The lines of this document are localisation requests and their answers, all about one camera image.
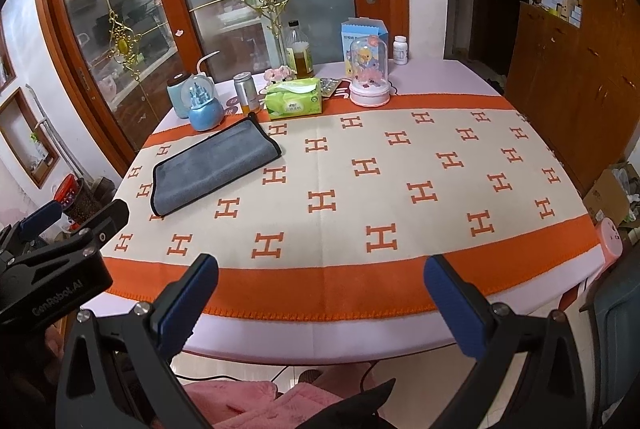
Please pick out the light blue humidifier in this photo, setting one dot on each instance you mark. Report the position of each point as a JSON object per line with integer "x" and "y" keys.
{"x": 175, "y": 96}

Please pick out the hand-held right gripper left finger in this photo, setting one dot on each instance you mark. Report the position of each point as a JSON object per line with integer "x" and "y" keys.
{"x": 182, "y": 311}

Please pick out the silver metal can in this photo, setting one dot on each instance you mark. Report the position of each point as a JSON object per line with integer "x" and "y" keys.
{"x": 246, "y": 91}

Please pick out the silver blister pack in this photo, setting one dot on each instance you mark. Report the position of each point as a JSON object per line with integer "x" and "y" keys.
{"x": 329, "y": 86}

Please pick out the small pink flower ornament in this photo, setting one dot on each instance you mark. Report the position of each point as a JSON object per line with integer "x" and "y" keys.
{"x": 279, "y": 74}

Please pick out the blue printed carton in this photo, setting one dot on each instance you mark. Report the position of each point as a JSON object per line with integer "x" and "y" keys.
{"x": 360, "y": 29}

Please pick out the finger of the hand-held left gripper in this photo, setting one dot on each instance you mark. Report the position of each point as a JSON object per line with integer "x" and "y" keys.
{"x": 41, "y": 215}
{"x": 109, "y": 216}

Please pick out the green tissue pack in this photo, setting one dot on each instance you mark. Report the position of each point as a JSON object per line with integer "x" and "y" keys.
{"x": 294, "y": 101}

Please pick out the pink glass dome ornament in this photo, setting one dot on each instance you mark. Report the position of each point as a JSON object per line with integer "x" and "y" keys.
{"x": 369, "y": 74}

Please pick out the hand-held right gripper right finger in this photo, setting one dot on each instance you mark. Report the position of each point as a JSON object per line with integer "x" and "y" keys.
{"x": 452, "y": 314}

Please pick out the wooden cabinet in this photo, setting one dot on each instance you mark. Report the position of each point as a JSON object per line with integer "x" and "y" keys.
{"x": 575, "y": 74}

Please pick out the blue snow globe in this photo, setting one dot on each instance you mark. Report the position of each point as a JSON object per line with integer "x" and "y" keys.
{"x": 202, "y": 106}

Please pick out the wood framed wall window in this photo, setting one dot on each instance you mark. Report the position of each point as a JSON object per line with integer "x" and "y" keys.
{"x": 30, "y": 139}

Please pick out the orange and cream patterned tablecloth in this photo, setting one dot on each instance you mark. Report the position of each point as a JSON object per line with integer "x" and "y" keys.
{"x": 380, "y": 169}

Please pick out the grey blue chair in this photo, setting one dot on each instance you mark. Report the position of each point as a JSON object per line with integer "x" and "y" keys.
{"x": 617, "y": 339}

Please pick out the pink fluffy robe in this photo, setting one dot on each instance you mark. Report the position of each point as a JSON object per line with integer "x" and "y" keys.
{"x": 260, "y": 401}

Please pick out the cardboard box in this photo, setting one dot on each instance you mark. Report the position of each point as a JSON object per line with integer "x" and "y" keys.
{"x": 605, "y": 196}

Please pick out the pink plastic stool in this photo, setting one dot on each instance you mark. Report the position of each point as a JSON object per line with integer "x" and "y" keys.
{"x": 609, "y": 246}

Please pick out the red bin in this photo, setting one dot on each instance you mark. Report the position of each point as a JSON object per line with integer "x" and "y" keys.
{"x": 75, "y": 199}

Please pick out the white pill bottle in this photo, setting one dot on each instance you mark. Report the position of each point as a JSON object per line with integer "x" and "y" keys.
{"x": 400, "y": 50}

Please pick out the grey towel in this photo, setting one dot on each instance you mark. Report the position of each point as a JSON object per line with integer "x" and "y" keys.
{"x": 215, "y": 164}

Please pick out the glass bottle of amber liquid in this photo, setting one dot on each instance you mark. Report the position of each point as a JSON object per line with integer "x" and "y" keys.
{"x": 299, "y": 54}

